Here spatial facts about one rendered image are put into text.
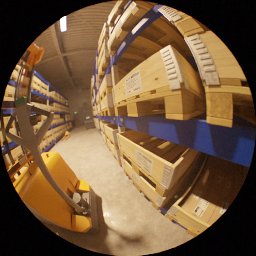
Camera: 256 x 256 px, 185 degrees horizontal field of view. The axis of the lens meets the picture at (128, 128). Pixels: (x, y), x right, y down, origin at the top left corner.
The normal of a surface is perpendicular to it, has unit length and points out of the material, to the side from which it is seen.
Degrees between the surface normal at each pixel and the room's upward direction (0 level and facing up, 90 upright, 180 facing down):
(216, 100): 90
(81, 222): 22
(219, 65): 90
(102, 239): 0
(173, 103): 90
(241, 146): 90
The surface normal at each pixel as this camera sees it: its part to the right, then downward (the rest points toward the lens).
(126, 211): -0.11, -0.97
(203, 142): -0.88, 0.20
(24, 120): 0.69, 0.35
